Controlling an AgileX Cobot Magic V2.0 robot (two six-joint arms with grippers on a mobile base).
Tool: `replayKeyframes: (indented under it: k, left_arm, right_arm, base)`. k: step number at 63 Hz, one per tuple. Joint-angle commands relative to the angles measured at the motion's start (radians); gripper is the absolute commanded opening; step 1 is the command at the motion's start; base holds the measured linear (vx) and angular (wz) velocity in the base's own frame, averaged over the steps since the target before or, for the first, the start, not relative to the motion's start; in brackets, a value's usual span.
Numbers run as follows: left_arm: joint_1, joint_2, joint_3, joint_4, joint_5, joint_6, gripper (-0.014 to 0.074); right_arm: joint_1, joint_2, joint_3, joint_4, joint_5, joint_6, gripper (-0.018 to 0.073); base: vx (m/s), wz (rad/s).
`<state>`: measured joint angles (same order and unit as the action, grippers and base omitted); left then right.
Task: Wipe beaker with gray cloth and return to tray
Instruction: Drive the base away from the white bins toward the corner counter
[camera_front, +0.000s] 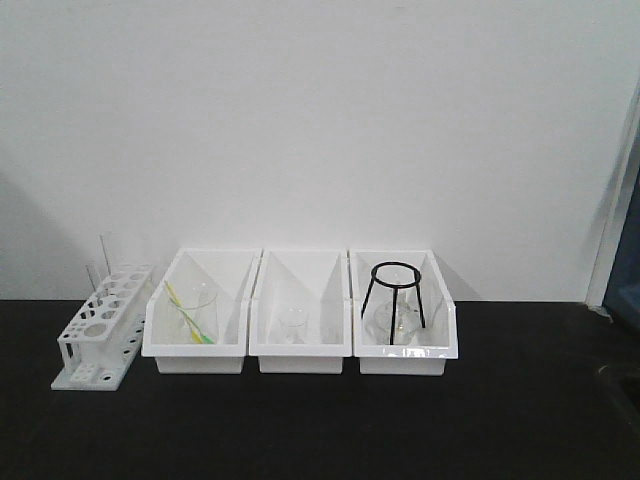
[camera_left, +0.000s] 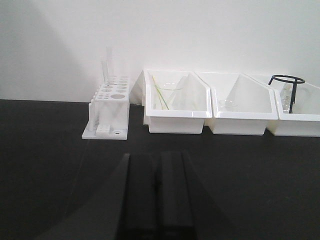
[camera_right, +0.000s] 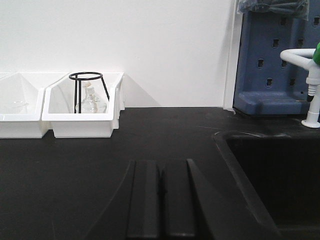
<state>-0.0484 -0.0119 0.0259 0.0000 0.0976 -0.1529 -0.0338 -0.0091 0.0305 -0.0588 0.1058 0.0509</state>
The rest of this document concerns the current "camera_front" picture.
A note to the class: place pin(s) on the glass test tube front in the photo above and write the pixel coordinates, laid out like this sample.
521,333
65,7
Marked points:
93,276

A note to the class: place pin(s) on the white right storage bin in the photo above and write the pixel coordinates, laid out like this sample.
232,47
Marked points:
430,348

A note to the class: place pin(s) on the small glass beaker in bin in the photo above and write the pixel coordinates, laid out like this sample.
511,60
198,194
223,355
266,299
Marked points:
294,325

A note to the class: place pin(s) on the white storage bin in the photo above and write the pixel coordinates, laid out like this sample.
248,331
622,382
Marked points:
430,348
233,273
318,281

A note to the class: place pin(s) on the white test tube rack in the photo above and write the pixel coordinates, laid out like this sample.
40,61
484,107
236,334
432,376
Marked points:
102,339

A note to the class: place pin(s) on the glass test tube rear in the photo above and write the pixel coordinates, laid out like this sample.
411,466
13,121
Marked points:
105,250

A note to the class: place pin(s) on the black metal tripod stand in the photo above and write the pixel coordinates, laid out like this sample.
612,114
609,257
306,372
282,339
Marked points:
402,279

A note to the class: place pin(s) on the white left storage bin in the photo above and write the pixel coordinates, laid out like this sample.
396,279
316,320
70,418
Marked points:
233,273

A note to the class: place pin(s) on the white middle storage bin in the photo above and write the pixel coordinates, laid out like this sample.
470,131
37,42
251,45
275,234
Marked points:
318,281

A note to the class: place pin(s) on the round glass flask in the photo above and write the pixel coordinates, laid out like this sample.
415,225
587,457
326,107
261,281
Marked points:
394,324

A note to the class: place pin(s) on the glass test tube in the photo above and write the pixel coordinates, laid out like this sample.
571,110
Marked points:
93,276
105,250

